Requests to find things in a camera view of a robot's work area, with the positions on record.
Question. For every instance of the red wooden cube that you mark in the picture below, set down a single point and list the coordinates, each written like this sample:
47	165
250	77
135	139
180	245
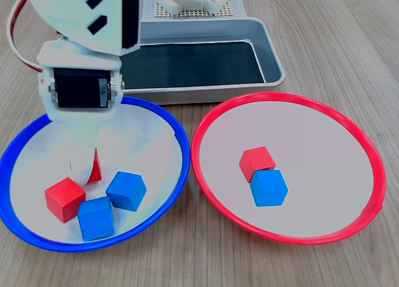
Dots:
97	171
255	159
64	199

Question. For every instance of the red-rimmed white plate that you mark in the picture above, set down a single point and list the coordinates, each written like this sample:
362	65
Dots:
327	174

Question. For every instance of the steel tray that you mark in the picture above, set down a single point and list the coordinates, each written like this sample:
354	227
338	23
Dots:
218	93

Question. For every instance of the black mat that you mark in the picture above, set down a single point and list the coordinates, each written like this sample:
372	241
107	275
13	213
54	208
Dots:
187	65

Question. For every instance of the blue wooden cube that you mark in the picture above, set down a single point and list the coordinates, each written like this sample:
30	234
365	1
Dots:
95	220
126	190
268	188

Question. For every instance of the blue-rimmed white plate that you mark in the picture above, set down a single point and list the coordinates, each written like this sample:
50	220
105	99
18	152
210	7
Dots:
156	162

